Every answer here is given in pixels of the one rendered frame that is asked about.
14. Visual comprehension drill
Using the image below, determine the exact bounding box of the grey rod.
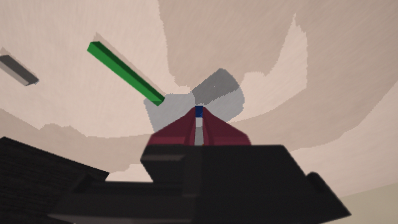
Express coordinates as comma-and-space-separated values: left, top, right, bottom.
0, 55, 38, 86

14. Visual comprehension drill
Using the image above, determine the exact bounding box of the green rod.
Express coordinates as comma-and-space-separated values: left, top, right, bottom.
87, 41, 165, 106

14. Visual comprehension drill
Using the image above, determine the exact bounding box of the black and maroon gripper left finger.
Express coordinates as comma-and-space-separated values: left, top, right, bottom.
146, 107, 196, 146

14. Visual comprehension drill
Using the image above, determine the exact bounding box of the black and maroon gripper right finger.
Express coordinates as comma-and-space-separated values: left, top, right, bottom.
202, 107, 252, 145

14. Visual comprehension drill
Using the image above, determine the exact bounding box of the small blue cube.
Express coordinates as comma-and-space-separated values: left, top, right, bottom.
195, 106, 203, 118

